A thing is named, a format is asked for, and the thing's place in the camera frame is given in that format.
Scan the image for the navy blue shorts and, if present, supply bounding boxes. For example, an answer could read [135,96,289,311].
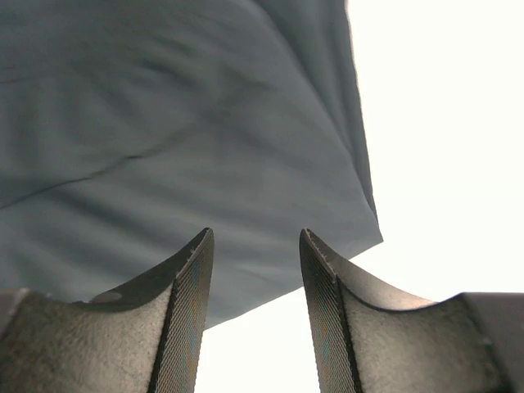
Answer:
[1,1,382,327]

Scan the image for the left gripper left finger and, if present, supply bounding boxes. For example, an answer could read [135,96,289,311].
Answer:
[1,228,214,393]

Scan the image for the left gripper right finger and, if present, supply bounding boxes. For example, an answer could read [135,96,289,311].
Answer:
[299,229,523,393]

